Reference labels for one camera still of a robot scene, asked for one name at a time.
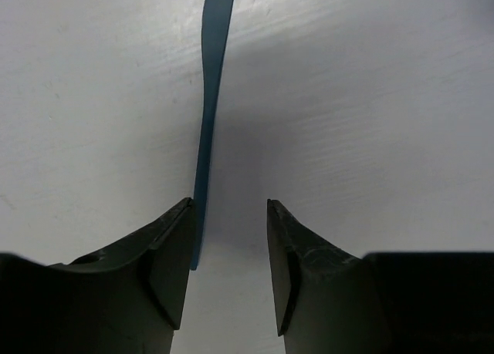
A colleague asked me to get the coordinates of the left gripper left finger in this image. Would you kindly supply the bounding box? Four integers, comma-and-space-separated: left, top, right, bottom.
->
1, 198, 196, 353

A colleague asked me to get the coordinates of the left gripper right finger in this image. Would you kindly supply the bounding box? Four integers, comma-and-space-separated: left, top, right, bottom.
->
267, 200, 493, 353

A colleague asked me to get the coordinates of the dark blue plastic knife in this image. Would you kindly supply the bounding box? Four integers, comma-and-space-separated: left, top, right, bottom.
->
191, 0, 234, 271

